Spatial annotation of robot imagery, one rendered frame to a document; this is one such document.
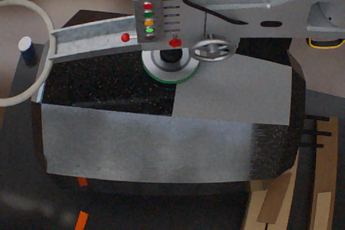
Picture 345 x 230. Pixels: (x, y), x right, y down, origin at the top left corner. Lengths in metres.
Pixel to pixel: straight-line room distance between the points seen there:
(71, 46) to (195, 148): 0.62
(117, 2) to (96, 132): 1.31
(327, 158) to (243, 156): 0.90
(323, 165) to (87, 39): 1.54
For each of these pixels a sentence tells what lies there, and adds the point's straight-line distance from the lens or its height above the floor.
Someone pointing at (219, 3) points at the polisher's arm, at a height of 1.41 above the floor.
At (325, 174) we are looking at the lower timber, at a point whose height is 0.09.
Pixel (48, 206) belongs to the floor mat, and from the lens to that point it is 2.93.
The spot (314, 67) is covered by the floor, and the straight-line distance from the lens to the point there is 3.22.
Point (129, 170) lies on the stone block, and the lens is 2.23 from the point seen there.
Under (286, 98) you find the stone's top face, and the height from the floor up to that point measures 0.85.
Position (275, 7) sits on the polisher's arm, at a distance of 1.67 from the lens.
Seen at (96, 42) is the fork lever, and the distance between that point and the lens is 1.99.
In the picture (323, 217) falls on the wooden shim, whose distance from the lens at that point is 2.87.
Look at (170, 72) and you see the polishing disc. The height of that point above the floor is 0.89.
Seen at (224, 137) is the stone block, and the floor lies 0.80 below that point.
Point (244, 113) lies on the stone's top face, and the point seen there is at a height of 0.85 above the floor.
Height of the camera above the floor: 2.83
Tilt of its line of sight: 69 degrees down
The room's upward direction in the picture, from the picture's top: 1 degrees counter-clockwise
